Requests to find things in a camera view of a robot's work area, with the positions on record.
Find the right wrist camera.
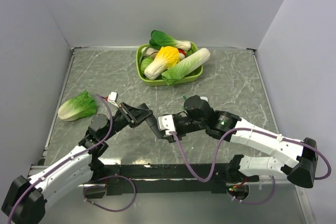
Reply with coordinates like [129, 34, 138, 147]
[157, 114, 176, 136]

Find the white remote control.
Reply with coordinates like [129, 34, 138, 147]
[200, 97, 208, 102]

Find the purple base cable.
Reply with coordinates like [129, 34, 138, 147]
[227, 175, 276, 205]
[83, 175, 137, 212]

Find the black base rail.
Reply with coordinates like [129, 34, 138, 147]
[85, 163, 259, 199]

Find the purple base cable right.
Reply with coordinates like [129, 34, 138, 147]
[227, 175, 276, 205]

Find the dark green bok choy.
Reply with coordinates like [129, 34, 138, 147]
[149, 30, 192, 51]

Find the small green cabbage in basket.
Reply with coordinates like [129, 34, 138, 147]
[140, 57, 154, 75]

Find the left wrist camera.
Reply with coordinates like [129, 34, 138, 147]
[105, 91, 119, 108]

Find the white radish in basket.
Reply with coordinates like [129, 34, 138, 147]
[141, 47, 159, 57]

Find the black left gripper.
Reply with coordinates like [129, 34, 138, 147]
[102, 101, 153, 141]

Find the black remote control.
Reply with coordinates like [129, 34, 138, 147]
[145, 114, 164, 139]

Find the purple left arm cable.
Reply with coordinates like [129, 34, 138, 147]
[7, 94, 114, 224]

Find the green plastic basket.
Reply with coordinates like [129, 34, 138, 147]
[136, 42, 210, 87]

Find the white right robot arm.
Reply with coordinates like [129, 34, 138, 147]
[157, 95, 318, 188]

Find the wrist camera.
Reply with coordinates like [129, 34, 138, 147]
[105, 91, 119, 108]
[157, 114, 176, 136]

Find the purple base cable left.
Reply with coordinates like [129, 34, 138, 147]
[83, 175, 137, 212]

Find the yellow napa cabbage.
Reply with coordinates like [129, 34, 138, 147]
[144, 46, 180, 80]

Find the long green napa cabbage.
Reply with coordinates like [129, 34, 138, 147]
[161, 48, 211, 86]

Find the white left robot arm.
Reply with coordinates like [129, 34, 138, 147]
[1, 102, 153, 223]

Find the small green cabbage on table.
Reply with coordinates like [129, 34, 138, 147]
[57, 90, 98, 122]

